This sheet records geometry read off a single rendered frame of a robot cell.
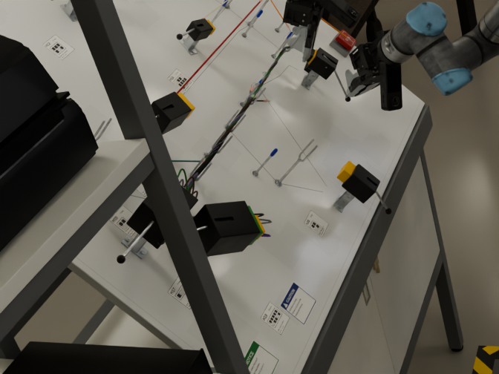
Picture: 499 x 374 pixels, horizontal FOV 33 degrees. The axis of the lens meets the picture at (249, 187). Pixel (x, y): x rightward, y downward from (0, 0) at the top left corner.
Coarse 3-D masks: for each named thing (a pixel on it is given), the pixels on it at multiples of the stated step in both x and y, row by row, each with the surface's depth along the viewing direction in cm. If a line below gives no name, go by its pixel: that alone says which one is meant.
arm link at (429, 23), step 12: (408, 12) 177; (420, 12) 173; (432, 12) 174; (444, 12) 175; (408, 24) 175; (420, 24) 173; (432, 24) 172; (444, 24) 174; (396, 36) 180; (408, 36) 176; (420, 36) 175; (432, 36) 174; (396, 48) 181; (408, 48) 179; (420, 48) 175
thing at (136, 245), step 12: (144, 204) 133; (192, 204) 138; (132, 216) 135; (144, 216) 134; (132, 228) 137; (144, 228) 136; (156, 228) 135; (132, 240) 144; (144, 240) 142; (156, 240) 136; (144, 252) 146
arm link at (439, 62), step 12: (444, 36) 175; (432, 48) 174; (444, 48) 174; (456, 48) 176; (468, 48) 176; (420, 60) 177; (432, 60) 175; (444, 60) 174; (456, 60) 174; (468, 60) 176; (480, 60) 178; (432, 72) 176; (444, 72) 174; (456, 72) 174; (468, 72) 175; (444, 84) 175; (456, 84) 174
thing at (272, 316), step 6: (270, 306) 154; (276, 306) 155; (264, 312) 152; (270, 312) 153; (276, 312) 154; (282, 312) 155; (264, 318) 152; (270, 318) 152; (276, 318) 153; (282, 318) 154; (288, 318) 155; (270, 324) 152; (276, 324) 152; (282, 324) 153; (276, 330) 151; (282, 330) 152
